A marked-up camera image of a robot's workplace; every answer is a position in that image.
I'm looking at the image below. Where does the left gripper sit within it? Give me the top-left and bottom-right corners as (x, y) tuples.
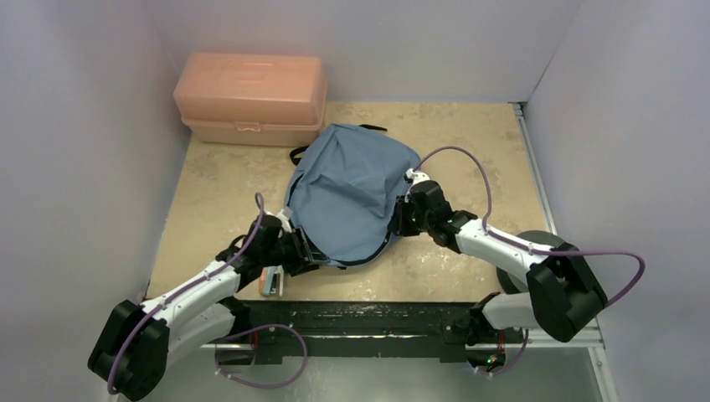
(260, 225), (328, 276)

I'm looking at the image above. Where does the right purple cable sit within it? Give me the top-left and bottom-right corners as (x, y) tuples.
(413, 146), (646, 309)

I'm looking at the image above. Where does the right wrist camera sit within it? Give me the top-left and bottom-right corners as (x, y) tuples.
(404, 168), (430, 194)

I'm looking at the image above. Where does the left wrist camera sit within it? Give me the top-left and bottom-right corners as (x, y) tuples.
(275, 207), (294, 232)

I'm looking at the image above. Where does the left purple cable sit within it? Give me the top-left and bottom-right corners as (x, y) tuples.
(106, 192), (267, 396)

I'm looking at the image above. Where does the pink plastic storage box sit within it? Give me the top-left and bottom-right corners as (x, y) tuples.
(173, 53), (327, 147)

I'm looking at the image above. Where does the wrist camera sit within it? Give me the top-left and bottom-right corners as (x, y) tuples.
(275, 207), (294, 232)
(404, 168), (430, 194)

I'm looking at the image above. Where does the grey tape roll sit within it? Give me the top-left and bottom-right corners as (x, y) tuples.
(496, 229), (569, 295)

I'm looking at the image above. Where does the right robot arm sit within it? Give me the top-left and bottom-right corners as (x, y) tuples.
(389, 179), (609, 342)

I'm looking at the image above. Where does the light blue stapler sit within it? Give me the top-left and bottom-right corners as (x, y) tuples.
(261, 266), (285, 297)

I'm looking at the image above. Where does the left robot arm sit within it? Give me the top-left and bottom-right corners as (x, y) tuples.
(87, 214), (315, 401)

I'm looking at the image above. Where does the blue backpack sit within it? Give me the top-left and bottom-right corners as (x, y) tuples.
(284, 124), (420, 267)

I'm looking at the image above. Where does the purple cable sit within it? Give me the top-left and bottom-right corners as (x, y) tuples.
(413, 146), (646, 309)
(106, 192), (267, 396)

